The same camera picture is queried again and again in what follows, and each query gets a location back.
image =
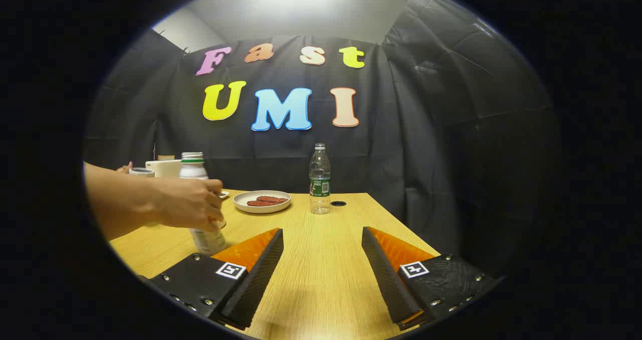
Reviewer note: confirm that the dried red meat strip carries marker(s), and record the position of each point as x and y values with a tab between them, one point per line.
258	203
273	199

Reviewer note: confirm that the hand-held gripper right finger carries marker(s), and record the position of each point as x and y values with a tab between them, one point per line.
388	280

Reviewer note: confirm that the clear plastic water bottle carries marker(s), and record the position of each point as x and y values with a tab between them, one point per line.
320	179

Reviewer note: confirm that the wooden table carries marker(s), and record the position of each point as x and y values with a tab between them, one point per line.
321	260

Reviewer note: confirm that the small black round disc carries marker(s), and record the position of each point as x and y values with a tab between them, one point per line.
338	203

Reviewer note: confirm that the cream toaster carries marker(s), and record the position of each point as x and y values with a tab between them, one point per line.
165	168

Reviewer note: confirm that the white juice bottle green label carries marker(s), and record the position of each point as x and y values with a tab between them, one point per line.
193	169

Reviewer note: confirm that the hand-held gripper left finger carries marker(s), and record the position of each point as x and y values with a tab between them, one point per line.
253	285

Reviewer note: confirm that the white round plate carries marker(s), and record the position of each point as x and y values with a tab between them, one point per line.
241	202

